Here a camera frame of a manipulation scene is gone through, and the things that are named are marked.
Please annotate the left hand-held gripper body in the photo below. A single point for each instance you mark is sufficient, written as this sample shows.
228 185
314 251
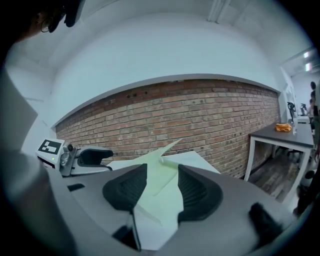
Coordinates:
50 147

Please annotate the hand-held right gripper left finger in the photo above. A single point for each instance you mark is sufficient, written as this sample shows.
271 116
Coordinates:
125 192

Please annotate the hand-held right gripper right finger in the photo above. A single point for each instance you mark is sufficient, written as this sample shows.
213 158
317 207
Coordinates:
200 197

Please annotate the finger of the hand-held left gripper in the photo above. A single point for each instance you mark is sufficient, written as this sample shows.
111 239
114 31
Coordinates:
96 155
92 169

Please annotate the dark table with white legs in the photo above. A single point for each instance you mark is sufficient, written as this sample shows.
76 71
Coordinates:
282 136

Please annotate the orange cloth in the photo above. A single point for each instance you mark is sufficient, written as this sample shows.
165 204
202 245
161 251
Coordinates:
283 127

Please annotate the clear cup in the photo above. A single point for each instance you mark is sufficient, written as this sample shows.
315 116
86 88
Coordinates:
295 126

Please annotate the person's head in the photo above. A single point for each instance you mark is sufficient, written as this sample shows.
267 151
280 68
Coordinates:
32 27

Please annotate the black office chair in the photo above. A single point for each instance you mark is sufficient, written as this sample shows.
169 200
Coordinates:
291 110

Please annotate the long ceiling light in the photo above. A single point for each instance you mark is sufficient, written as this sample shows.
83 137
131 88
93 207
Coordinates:
306 54
307 67

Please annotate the white ceiling pipe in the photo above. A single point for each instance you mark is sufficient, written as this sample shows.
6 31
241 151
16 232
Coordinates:
217 10

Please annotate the black head camera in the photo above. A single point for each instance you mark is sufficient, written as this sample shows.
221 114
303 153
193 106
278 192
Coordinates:
72 12

